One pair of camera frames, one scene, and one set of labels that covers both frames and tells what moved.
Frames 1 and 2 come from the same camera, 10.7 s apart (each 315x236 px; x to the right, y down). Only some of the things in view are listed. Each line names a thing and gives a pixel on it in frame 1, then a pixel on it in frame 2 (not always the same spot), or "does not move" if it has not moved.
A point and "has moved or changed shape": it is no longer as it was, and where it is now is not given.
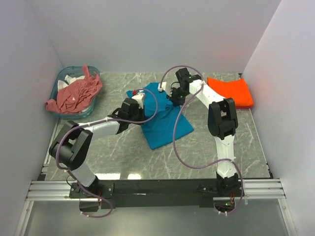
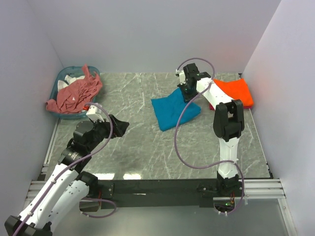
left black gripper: x=141 y=111 -> x=119 y=127
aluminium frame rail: x=259 y=189 does not move
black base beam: x=201 y=193 does not move
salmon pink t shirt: x=77 y=96 does not move
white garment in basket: x=61 y=84 does not move
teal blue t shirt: x=165 y=122 has moved or changed shape
